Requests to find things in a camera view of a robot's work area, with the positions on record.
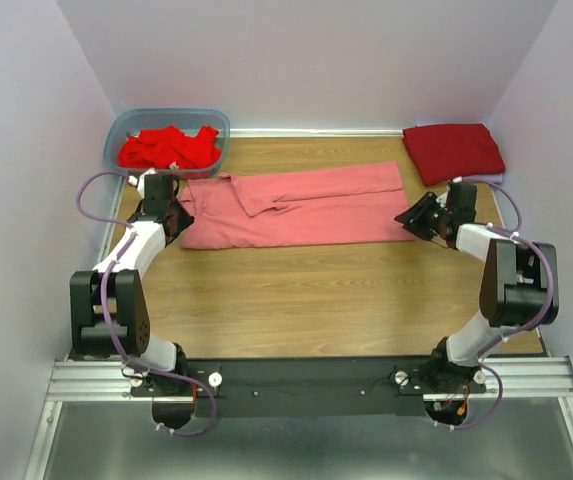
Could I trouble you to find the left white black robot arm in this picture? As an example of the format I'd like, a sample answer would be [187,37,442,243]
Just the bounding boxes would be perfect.
[69,169,198,396]

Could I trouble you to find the bright red crumpled t-shirts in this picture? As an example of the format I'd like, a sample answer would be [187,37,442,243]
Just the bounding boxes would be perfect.
[117,125,222,170]

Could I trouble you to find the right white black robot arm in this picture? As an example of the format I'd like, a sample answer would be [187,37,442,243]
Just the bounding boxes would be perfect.
[395,180,559,393]

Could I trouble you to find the pink t-shirt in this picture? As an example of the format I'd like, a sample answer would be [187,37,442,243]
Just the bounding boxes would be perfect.
[180,162,413,250]

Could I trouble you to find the dark red folded t-shirt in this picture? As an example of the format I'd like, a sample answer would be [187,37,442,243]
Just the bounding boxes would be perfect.
[402,122,507,188]

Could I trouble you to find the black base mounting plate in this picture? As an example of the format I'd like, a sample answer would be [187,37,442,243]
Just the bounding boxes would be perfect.
[131,356,485,424]

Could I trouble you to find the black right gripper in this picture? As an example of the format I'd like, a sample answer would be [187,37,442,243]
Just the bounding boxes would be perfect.
[393,191,451,242]

